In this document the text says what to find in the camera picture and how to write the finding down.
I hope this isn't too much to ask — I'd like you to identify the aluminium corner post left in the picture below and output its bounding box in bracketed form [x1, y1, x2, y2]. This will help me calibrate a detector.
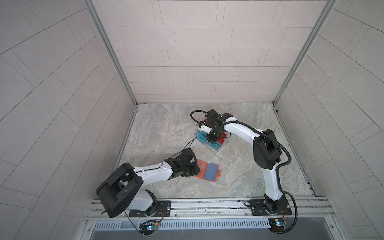
[84, 0, 139, 108]

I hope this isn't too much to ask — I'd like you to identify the teal card left stack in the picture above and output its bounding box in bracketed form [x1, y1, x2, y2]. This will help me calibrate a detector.
[196, 131, 208, 145]

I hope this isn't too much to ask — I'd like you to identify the left circuit board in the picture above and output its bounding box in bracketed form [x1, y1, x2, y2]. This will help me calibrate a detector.
[139, 221, 160, 236]

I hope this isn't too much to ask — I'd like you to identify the black corrugated cable conduit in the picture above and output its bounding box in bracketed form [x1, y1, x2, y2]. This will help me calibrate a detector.
[190, 109, 298, 235]

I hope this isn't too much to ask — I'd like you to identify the teal card right stack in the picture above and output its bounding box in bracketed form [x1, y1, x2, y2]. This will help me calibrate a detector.
[210, 141, 222, 151]

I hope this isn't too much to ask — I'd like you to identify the vent grille strip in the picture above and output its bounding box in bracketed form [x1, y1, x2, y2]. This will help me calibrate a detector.
[94, 219, 271, 231]

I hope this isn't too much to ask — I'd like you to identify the aluminium corner post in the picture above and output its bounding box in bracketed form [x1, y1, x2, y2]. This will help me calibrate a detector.
[84, 0, 139, 108]
[273, 0, 338, 106]

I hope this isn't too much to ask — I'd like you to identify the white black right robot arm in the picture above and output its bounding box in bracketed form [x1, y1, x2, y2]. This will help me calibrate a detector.
[201, 110, 285, 215]

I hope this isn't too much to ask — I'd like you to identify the teal card stack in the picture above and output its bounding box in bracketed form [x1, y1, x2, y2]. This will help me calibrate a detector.
[210, 141, 222, 151]
[196, 131, 208, 145]

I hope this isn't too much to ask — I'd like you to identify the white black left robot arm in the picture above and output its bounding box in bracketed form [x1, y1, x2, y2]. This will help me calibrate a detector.
[96, 148, 201, 218]

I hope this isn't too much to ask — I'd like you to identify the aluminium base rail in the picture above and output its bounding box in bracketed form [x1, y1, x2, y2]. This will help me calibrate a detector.
[85, 196, 335, 221]

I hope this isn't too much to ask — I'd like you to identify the right circuit board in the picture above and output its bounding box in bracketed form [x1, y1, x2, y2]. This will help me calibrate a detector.
[268, 218, 287, 233]

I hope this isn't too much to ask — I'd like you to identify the red card right stack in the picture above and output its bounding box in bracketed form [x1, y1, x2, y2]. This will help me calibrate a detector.
[217, 133, 227, 146]

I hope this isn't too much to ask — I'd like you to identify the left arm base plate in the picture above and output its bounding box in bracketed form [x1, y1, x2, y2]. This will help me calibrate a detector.
[129, 201, 172, 218]

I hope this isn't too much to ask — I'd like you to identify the circuit board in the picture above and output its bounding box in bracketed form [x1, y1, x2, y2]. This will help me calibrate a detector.
[268, 218, 287, 233]
[139, 221, 160, 236]

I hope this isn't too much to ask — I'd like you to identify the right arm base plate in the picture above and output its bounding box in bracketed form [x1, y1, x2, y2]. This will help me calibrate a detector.
[244, 199, 293, 216]

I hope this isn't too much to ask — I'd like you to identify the orange card holder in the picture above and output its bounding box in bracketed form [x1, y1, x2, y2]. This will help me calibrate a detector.
[195, 160, 221, 182]

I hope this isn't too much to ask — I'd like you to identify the aluminium corner post right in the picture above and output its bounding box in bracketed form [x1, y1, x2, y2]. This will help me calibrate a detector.
[273, 0, 338, 106]

